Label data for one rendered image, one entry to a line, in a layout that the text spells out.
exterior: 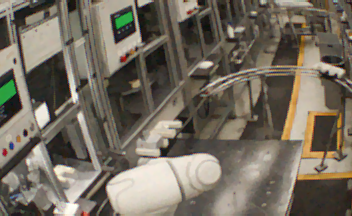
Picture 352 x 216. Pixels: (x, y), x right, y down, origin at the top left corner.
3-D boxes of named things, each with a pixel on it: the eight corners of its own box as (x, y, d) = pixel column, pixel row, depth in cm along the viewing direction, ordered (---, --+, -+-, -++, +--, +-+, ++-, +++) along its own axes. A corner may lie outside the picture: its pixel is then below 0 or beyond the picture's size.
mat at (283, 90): (284, 157, 337) (284, 156, 337) (230, 157, 363) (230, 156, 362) (306, 23, 808) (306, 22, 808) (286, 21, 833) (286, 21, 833)
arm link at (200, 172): (204, 145, 116) (160, 160, 112) (223, 142, 98) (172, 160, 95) (216, 184, 115) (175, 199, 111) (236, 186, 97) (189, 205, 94)
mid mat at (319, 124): (344, 157, 303) (344, 156, 302) (300, 159, 326) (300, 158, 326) (343, 112, 383) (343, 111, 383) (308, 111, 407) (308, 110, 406)
